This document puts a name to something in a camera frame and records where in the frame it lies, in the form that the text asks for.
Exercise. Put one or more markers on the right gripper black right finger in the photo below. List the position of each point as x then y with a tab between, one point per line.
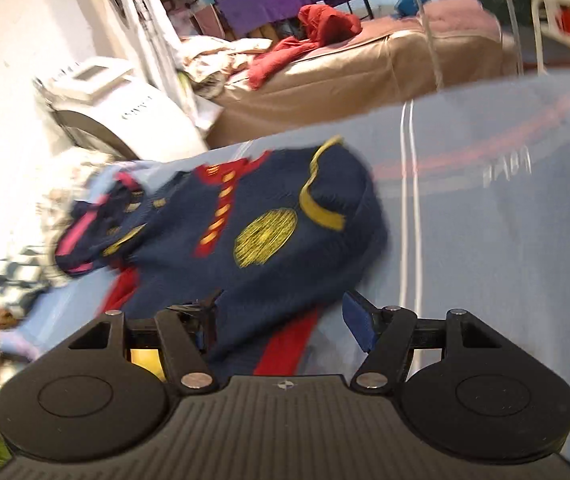
460	385

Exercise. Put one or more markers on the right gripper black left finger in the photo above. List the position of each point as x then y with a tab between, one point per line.
110	385

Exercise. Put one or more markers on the navy red knit sweater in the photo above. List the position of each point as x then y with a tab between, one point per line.
270	238

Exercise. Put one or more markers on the teal white striped garment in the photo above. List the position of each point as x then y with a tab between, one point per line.
24	277

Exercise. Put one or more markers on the navy pink folded garment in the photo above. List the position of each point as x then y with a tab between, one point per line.
106	230

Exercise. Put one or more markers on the white washing machine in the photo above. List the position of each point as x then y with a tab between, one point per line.
102	106

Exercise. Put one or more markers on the brown covered bed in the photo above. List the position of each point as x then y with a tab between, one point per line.
391	61

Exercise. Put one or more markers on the pink pillow on bed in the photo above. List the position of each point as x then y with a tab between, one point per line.
460	17

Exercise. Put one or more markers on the red jacket on bed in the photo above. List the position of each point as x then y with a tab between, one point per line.
323	26

